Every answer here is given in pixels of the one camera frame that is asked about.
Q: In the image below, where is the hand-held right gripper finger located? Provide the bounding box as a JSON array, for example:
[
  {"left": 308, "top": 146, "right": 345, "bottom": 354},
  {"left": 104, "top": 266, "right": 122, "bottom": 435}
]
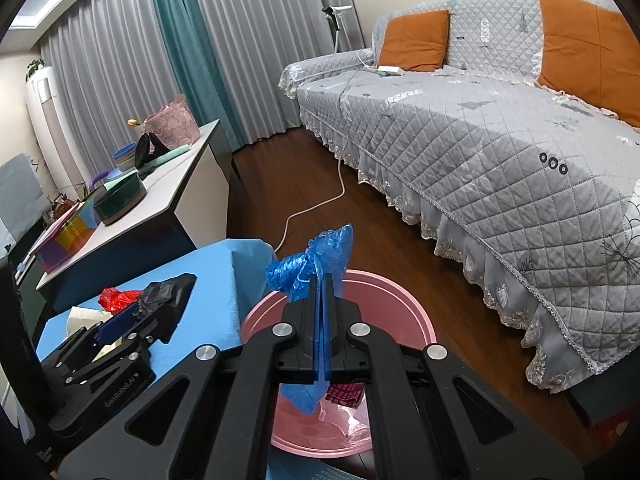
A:
[
  {"left": 323, "top": 272, "right": 586, "bottom": 480},
  {"left": 57, "top": 272, "right": 324, "bottom": 480}
]

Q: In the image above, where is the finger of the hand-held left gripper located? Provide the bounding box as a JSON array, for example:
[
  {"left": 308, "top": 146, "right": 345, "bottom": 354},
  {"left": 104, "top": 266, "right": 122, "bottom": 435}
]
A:
[
  {"left": 95, "top": 306, "right": 147, "bottom": 346},
  {"left": 106, "top": 331, "right": 167, "bottom": 370}
]

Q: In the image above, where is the red plastic bag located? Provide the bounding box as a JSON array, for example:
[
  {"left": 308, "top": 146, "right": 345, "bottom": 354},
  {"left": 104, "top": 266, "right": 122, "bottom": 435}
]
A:
[{"left": 98, "top": 287, "right": 143, "bottom": 313}]

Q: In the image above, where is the white paper packet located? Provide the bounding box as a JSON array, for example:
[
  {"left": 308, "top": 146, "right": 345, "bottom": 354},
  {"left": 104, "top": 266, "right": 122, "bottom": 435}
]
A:
[{"left": 64, "top": 305, "right": 126, "bottom": 361}]

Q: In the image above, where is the dark grey plastic bag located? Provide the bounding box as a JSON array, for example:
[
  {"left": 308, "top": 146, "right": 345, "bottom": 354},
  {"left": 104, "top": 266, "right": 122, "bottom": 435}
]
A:
[{"left": 136, "top": 282, "right": 168, "bottom": 317}]

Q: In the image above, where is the black fabric strap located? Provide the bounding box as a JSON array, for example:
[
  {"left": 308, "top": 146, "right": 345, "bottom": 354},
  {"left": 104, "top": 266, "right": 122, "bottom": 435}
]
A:
[{"left": 156, "top": 274, "right": 197, "bottom": 345}]

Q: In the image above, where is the pink plastic basin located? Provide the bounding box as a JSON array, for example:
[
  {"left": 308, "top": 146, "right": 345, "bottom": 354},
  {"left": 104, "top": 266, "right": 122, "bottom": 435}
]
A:
[{"left": 240, "top": 270, "right": 436, "bottom": 458}]

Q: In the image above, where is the blue plastic bag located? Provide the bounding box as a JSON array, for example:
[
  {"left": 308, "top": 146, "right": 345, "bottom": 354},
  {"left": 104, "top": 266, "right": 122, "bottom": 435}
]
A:
[{"left": 265, "top": 224, "right": 355, "bottom": 416}]

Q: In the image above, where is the dark red patterned wrapper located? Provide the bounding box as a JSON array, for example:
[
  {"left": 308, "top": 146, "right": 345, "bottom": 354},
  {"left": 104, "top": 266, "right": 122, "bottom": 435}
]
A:
[{"left": 325, "top": 382, "right": 366, "bottom": 408}]

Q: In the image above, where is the rainbow striped box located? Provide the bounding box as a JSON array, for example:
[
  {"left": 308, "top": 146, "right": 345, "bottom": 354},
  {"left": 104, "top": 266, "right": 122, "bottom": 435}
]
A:
[{"left": 29, "top": 202, "right": 98, "bottom": 273}]

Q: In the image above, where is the blue mat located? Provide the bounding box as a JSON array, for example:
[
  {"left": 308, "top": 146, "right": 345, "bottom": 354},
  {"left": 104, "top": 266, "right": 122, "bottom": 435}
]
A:
[{"left": 37, "top": 237, "right": 273, "bottom": 411}]

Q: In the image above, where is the dark green round pot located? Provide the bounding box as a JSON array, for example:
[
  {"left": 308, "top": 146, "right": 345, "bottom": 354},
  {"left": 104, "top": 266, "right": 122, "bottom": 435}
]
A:
[{"left": 94, "top": 170, "right": 147, "bottom": 225}]

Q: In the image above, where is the white-topped coffee table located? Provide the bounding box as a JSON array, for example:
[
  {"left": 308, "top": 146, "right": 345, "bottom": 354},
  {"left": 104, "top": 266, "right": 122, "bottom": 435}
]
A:
[{"left": 35, "top": 119, "right": 236, "bottom": 311}]

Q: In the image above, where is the television with grey cover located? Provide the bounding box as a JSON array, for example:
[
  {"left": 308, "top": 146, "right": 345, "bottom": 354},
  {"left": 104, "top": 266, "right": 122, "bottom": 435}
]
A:
[{"left": 0, "top": 152, "right": 51, "bottom": 246}]

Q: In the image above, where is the stack of colourful bowls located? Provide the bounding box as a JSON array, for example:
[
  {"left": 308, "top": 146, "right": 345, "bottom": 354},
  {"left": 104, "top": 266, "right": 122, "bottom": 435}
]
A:
[{"left": 112, "top": 142, "right": 138, "bottom": 173}]

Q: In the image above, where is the mint green board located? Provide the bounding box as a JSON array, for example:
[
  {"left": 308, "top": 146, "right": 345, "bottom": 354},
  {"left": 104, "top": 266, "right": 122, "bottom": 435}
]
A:
[{"left": 137, "top": 144, "right": 192, "bottom": 173}]

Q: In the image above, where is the black pouch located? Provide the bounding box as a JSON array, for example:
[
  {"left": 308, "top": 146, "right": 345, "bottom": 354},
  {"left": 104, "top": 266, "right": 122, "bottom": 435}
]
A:
[{"left": 134, "top": 131, "right": 171, "bottom": 168}]

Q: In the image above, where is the white standing air conditioner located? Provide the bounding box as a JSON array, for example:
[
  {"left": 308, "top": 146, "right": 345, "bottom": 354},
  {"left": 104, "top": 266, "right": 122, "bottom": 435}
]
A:
[{"left": 25, "top": 66, "right": 93, "bottom": 196}]

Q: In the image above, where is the pink woven basket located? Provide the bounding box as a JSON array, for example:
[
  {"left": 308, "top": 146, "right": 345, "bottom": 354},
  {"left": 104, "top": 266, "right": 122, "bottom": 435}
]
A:
[{"left": 143, "top": 94, "right": 202, "bottom": 151}]

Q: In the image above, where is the grey quilted sofa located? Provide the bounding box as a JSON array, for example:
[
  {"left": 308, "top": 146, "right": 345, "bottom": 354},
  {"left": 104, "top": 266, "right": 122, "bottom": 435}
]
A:
[{"left": 277, "top": 0, "right": 640, "bottom": 426}]

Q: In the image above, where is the grey curtain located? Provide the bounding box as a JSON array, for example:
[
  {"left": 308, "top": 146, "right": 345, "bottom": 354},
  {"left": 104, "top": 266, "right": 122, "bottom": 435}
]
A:
[
  {"left": 40, "top": 0, "right": 186, "bottom": 181},
  {"left": 187, "top": 0, "right": 363, "bottom": 136}
]

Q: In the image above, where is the teal curtain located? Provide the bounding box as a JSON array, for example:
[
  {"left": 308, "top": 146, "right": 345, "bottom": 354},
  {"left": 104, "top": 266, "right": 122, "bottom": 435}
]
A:
[{"left": 147, "top": 0, "right": 246, "bottom": 151}]

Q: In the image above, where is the orange cushion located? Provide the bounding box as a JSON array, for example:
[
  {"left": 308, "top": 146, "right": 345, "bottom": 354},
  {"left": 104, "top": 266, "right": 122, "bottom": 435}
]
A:
[
  {"left": 535, "top": 0, "right": 640, "bottom": 126},
  {"left": 377, "top": 9, "right": 451, "bottom": 73}
]

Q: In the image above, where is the white floor stand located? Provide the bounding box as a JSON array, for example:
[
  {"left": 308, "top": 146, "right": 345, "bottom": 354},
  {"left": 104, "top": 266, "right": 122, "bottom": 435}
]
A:
[{"left": 321, "top": 4, "right": 353, "bottom": 56}]

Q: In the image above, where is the white power cable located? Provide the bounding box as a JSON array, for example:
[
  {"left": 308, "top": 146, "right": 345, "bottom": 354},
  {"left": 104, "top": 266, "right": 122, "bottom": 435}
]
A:
[{"left": 272, "top": 50, "right": 381, "bottom": 253}]

